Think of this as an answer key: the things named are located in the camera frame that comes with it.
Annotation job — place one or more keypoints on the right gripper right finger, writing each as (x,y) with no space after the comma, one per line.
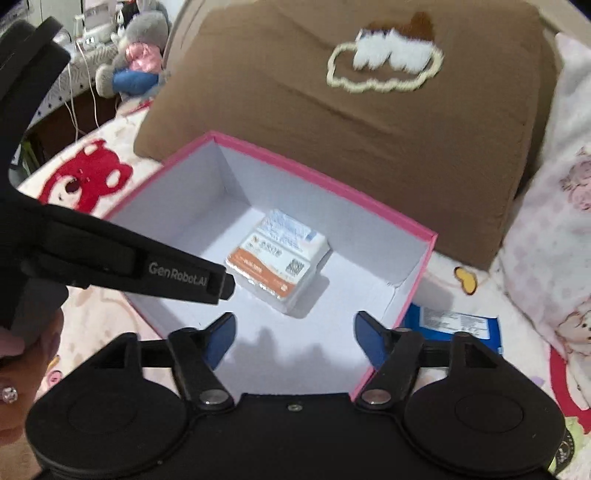
(395,358)

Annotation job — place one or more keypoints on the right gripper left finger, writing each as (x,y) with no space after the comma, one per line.
(196,354)

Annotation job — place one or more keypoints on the orange label plastic box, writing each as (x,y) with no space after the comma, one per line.
(269,271)

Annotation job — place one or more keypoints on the white tissue pack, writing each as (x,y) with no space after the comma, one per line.
(297,237)

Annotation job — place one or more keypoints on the person left hand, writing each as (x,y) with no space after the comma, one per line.
(22,377)

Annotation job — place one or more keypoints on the blue wet wipes pack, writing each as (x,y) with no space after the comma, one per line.
(442,325)

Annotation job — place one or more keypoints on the pink cardboard box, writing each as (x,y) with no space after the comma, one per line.
(209,196)

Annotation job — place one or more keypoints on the cluttered side table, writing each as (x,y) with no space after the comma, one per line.
(72,108)

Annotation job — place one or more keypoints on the pink checked cartoon pillow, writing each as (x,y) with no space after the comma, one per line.
(546,253)

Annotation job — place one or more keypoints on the grey plush doll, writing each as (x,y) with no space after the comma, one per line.
(137,67)

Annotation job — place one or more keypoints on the brown embroidered pillow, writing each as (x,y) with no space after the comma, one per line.
(450,154)

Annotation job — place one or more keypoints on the black white plush doll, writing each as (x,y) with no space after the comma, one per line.
(125,11)

